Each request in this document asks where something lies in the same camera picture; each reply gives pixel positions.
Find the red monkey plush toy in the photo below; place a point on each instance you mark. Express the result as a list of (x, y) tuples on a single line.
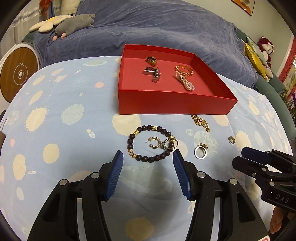
[(267, 48)]

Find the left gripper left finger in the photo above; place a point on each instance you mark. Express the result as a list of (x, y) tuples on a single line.
[(57, 219)]

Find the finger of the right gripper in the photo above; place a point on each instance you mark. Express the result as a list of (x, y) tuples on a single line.
[(256, 154), (272, 173)]

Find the white sheer curtain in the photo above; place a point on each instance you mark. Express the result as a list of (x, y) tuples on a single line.
[(28, 16)]

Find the red ribbon bow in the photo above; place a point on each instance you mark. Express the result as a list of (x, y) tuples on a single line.
[(44, 6)]

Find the white device wooden disc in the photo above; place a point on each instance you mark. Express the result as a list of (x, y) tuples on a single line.
[(17, 66)]

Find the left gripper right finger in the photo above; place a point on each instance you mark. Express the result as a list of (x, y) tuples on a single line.
[(239, 219)]

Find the blue-grey plush blanket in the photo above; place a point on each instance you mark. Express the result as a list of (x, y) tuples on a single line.
[(172, 24)]

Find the yellow cushion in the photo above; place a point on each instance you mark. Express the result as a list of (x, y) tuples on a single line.
[(254, 54)]

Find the cream flower plush cushion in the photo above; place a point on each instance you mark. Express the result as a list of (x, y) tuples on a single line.
[(47, 25)]

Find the small gold hoop earring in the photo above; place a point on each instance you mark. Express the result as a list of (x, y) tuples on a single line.
[(231, 140)]

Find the person's right hand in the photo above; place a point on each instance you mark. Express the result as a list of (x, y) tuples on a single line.
[(276, 220)]

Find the white plush toy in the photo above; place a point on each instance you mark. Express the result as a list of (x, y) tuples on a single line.
[(69, 7)]

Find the framed wall picture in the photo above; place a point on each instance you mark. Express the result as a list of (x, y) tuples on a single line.
[(246, 5)]

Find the gold mesh watch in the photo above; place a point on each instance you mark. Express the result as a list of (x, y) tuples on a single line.
[(151, 60)]

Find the grey plush toy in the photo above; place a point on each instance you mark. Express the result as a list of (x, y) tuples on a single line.
[(70, 25)]

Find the gold link bangle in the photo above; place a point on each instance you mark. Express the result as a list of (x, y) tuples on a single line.
[(184, 70)]

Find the red cardboard tray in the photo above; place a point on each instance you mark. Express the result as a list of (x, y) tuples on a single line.
[(137, 94)]

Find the space pattern blue tablecloth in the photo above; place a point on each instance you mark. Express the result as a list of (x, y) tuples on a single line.
[(64, 124)]

